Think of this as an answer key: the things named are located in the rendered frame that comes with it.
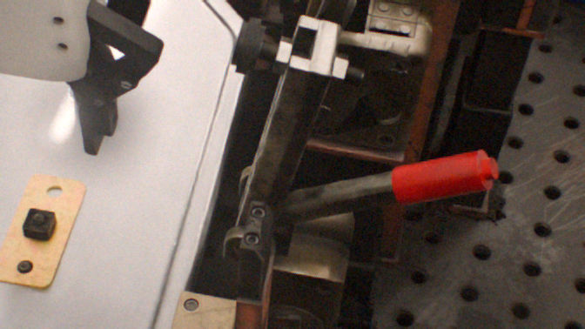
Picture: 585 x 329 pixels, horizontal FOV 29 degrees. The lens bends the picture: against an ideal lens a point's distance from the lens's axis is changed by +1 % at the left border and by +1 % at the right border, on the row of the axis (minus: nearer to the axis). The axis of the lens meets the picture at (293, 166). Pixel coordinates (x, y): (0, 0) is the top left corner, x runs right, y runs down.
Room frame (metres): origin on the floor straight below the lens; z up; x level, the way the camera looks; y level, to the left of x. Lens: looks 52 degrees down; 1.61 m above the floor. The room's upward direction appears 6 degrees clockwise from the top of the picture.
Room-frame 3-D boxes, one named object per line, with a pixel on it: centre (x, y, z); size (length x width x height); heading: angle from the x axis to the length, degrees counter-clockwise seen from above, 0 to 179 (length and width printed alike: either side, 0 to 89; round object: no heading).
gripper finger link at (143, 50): (0.39, 0.11, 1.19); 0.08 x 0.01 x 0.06; 85
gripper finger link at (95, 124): (0.39, 0.10, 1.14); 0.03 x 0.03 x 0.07; 85
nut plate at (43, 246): (0.40, 0.16, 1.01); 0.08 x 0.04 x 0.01; 175
